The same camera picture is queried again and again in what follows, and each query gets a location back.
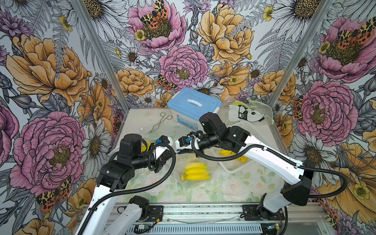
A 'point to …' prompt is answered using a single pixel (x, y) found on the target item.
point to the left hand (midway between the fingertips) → (171, 157)
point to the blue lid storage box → (187, 105)
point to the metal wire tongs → (162, 114)
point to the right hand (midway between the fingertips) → (182, 151)
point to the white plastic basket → (234, 165)
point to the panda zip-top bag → (253, 113)
